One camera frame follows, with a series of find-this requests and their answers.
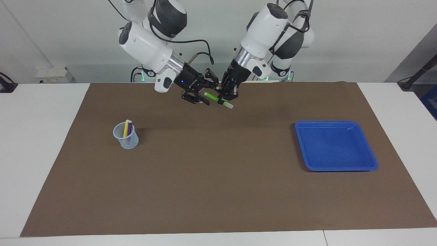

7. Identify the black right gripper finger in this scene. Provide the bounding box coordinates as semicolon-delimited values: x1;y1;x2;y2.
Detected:
181;91;211;106
203;67;221;91

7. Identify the green pen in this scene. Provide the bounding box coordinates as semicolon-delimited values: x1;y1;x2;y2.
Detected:
204;92;234;109

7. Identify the brown table mat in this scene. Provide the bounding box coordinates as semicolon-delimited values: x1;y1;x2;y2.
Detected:
20;81;437;237

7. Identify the translucent plastic cup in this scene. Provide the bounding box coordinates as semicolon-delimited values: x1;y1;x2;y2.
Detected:
113;122;139;150

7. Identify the blue plastic tray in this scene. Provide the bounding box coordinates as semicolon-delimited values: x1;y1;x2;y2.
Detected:
295;120;379;172

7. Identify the white power strip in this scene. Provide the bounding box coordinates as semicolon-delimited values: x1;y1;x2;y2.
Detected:
35;66;74;84

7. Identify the black stand leg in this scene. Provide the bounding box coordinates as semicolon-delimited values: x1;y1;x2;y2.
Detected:
397;55;437;91

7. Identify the black clamp base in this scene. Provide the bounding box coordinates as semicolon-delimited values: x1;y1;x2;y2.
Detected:
0;72;18;93

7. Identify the blue box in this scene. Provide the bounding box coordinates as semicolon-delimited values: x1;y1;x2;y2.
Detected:
421;85;437;121

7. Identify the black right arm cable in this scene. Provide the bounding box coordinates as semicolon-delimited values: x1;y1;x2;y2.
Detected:
108;0;214;66

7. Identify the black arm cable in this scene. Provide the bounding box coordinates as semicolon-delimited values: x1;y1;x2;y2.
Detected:
108;0;214;66
283;0;314;34

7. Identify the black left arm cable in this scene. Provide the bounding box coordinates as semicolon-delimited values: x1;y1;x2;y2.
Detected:
283;0;314;34

